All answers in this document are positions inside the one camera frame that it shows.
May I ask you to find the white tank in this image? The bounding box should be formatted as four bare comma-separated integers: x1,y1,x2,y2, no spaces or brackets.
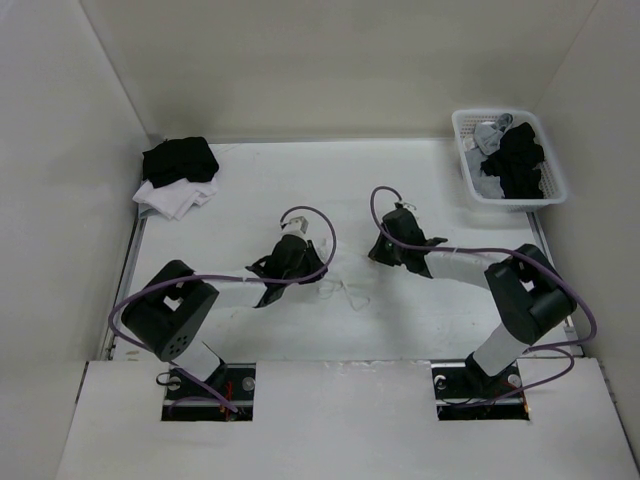
133,178,218,220
318,241,379,311

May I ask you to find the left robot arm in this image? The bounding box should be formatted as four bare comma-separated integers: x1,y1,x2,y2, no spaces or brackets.
121,234,325,399

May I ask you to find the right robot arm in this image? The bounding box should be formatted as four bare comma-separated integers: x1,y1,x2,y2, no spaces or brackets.
369,203,577,397

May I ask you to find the grey tank top in basket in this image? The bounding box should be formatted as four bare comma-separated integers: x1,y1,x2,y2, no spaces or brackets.
463,113,513,199

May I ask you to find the black tank top in basket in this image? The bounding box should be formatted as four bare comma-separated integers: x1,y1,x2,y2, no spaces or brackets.
481,122,545,200

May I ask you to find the folded white tank top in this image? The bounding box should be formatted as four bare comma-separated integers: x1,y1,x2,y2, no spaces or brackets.
133,178,218,220

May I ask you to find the folded black tank top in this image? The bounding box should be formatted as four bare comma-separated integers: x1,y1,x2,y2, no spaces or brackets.
142,137,220,188

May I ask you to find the white plastic basket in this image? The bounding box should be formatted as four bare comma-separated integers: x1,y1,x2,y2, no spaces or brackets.
451,109,568,212

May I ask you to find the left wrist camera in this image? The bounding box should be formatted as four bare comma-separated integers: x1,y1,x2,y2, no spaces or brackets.
281,216,309,238

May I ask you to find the right metal table rail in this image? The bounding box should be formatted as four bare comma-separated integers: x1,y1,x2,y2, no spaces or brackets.
527,212,584,358

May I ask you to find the metal table rail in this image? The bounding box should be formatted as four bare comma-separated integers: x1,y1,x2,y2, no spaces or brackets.
98,217,146,361
527,212,584,358

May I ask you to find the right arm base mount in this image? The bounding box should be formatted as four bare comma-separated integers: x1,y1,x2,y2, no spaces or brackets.
431,362,529,421

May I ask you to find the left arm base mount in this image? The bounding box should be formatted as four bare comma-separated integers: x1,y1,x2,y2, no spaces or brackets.
155,363,257,423

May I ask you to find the left metal table rail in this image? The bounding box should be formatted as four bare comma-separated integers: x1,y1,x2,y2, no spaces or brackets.
98,217,146,361

